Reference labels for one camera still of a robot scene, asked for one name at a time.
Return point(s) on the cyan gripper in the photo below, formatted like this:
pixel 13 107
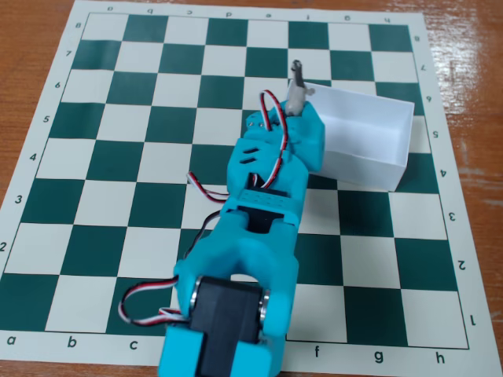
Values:
pixel 310 129

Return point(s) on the green white chessboard mat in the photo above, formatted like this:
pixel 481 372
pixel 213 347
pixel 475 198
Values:
pixel 157 118

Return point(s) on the white open cardboard box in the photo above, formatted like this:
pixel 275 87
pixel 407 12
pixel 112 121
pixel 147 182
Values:
pixel 365 129

